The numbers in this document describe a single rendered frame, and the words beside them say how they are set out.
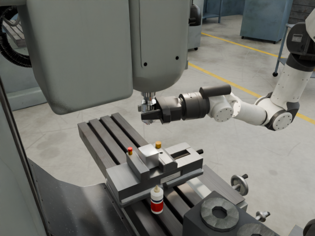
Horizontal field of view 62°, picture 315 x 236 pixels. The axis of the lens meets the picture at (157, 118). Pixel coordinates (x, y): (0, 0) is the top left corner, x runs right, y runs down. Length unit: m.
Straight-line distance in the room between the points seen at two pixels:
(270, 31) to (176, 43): 6.14
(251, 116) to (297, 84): 0.18
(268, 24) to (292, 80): 5.79
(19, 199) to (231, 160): 2.21
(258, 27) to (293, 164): 4.56
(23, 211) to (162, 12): 0.52
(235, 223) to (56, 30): 0.54
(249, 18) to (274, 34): 0.70
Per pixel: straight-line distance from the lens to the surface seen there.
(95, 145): 1.20
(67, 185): 1.05
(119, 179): 0.93
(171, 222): 0.89
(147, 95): 0.77
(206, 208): 0.67
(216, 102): 0.84
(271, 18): 6.73
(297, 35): 0.97
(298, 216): 2.32
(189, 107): 0.81
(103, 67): 0.57
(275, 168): 2.66
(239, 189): 1.49
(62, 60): 0.54
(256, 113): 0.98
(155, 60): 0.65
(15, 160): 0.56
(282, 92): 1.01
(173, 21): 0.65
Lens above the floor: 1.62
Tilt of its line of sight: 31 degrees down
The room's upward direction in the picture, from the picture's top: straight up
